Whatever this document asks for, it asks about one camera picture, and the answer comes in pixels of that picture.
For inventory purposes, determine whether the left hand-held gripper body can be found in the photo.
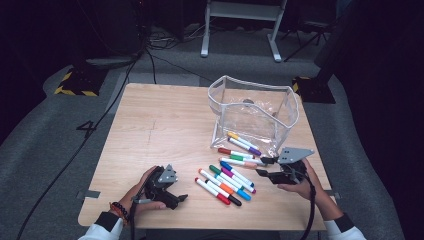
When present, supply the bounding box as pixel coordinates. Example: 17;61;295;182
143;163;183;211

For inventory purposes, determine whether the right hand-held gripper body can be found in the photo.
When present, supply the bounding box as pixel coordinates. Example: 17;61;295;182
268;147;315;186

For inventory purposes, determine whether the magenta cap marker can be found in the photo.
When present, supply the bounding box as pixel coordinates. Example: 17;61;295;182
220;167;258;195

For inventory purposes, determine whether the purple cap marker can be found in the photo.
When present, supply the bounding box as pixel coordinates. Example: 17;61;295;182
227;137;263;157

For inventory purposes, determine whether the red cap marker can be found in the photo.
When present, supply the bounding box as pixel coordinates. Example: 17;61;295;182
194;177;232;206

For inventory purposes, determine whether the light blue cap marker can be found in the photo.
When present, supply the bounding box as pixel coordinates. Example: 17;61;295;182
214;174;252;202

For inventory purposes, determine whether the pink cap marker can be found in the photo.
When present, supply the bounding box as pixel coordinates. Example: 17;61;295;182
219;157;259;169

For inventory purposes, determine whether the brown cap marker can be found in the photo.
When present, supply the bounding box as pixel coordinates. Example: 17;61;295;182
217;147;256;160

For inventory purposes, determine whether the yellow cap marker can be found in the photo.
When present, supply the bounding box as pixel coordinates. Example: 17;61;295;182
227;131;260;151

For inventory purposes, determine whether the orange cap marker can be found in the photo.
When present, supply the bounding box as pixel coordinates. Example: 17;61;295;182
198;168;235;195

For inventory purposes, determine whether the black cap marker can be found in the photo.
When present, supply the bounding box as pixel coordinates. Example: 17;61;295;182
204;178;243;207

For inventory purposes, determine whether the dark green cap marker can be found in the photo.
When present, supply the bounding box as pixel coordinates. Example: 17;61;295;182
208;164;243;188

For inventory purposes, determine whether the clear plastic zipper pouch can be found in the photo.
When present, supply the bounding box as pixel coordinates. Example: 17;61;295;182
207;74;300;158

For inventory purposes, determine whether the person's right hand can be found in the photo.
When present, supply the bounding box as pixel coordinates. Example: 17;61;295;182
276;158;325;203

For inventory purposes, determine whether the person's left hand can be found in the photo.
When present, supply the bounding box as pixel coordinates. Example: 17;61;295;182
118;165;168;215

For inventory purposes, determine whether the black yellow striped stand base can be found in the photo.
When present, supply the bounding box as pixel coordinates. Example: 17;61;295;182
291;75;336;104
54;64;109;98

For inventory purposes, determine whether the black tripod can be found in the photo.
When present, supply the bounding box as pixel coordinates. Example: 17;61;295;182
283;19;338;63

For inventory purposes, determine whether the black slanted stand pole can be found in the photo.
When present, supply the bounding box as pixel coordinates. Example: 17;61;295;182
313;0;371;84

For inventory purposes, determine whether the white metal stand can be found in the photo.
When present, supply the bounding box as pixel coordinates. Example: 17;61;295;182
200;0;288;64

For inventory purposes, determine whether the left hand-held gripper cable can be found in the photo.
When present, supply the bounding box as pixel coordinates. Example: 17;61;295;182
129;179;148;240

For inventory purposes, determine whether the hand-held gripper cable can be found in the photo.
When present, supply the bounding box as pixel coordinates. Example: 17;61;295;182
129;179;148;240
286;164;317;240

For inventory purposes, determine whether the right hand-held gripper cable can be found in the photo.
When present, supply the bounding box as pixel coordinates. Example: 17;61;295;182
286;164;317;240

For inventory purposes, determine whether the black beaded bracelet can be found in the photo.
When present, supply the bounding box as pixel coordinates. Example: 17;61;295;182
111;201;130;219

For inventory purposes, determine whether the red cord bracelet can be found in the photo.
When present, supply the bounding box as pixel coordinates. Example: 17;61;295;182
109;203;127;224

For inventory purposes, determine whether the long black floor cable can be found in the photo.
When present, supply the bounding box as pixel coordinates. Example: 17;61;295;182
16;49;149;240

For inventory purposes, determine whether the bundle of floor cables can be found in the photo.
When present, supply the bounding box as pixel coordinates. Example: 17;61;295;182
148;24;203;52

